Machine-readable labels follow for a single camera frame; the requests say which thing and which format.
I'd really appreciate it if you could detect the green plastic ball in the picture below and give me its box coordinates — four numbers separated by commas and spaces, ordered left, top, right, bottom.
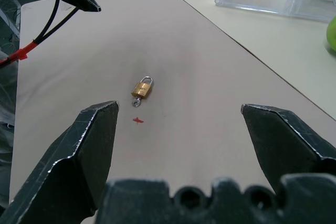
326, 15, 336, 56

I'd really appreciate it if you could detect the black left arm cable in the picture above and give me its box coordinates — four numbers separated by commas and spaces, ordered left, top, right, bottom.
0, 0, 112, 67
0, 0, 62, 67

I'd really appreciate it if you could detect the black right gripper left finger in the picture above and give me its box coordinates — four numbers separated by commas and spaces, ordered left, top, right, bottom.
0, 100, 120, 224

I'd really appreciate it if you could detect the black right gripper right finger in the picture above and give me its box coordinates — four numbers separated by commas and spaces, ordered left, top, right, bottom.
240, 103, 336, 196

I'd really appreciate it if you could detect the brass padlock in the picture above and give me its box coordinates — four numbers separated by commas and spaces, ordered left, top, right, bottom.
130, 76, 155, 99

